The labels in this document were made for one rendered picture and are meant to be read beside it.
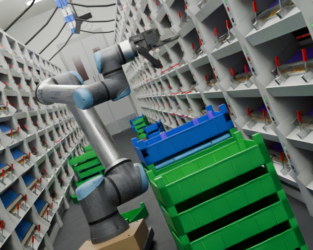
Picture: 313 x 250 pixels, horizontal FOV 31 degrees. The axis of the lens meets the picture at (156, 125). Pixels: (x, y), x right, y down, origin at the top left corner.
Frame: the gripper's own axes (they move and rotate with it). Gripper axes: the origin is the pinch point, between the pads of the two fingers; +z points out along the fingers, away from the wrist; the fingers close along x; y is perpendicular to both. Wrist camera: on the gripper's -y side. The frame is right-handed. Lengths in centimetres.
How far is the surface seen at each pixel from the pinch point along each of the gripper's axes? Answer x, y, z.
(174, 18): 100, 18, 17
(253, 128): 11, -50, 19
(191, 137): -68, -34, -17
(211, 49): 30.0, -9.3, 17.4
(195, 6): 30.0, 12.7, 17.3
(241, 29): -40.0, -7.7, 16.2
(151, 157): -69, -36, -31
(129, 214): 95, -82, -51
